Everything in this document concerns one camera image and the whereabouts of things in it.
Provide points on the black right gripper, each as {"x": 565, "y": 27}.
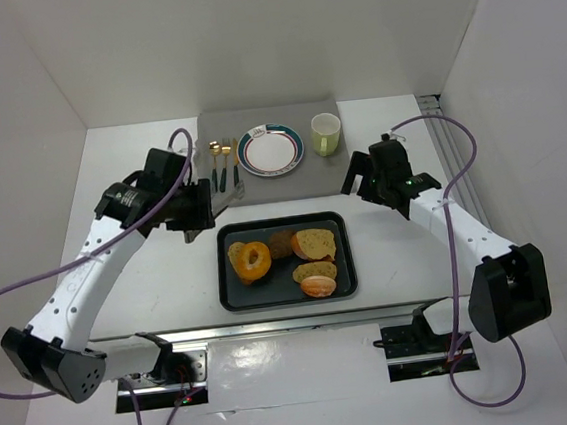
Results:
{"x": 362, "y": 179}

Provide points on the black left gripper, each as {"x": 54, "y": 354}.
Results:
{"x": 202, "y": 203}

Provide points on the metal bread tongs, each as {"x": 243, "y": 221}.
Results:
{"x": 217, "y": 208}

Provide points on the orange bagel bread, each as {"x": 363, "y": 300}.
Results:
{"x": 253, "y": 261}

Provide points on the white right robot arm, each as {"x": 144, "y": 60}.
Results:
{"x": 509, "y": 289}

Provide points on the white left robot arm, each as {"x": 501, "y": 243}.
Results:
{"x": 54, "y": 350}

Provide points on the seeded bread slice left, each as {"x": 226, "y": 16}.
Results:
{"x": 233, "y": 253}

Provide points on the large seeded bread slice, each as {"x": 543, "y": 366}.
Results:
{"x": 314, "y": 244}

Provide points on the small seeded bread slice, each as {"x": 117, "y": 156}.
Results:
{"x": 320, "y": 268}

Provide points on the light green mug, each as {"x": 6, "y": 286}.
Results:
{"x": 326, "y": 130}

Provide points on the grey placemat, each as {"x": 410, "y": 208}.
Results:
{"x": 314, "y": 177}

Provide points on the white plate teal rim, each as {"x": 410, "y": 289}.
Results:
{"x": 270, "y": 150}

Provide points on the dark brown round bun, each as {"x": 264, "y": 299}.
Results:
{"x": 280, "y": 245}

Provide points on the black baking tray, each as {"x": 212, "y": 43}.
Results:
{"x": 277, "y": 288}

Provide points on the orange shell madeleine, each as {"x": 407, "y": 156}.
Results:
{"x": 318, "y": 286}

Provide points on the gold spoon green handle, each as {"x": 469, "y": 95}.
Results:
{"x": 214, "y": 150}

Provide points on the gold fork green handle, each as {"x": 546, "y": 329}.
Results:
{"x": 225, "y": 150}

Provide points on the gold knife green handle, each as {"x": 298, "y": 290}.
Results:
{"x": 236, "y": 176}

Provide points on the aluminium rail right side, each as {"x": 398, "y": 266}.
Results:
{"x": 443, "y": 135}

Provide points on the aluminium rail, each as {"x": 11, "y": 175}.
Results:
{"x": 443, "y": 135}
{"x": 295, "y": 323}

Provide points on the aluminium rail front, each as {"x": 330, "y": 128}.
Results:
{"x": 295, "y": 323}

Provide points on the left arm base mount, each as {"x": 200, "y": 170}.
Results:
{"x": 186, "y": 385}

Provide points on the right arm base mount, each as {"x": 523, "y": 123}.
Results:
{"x": 413, "y": 351}

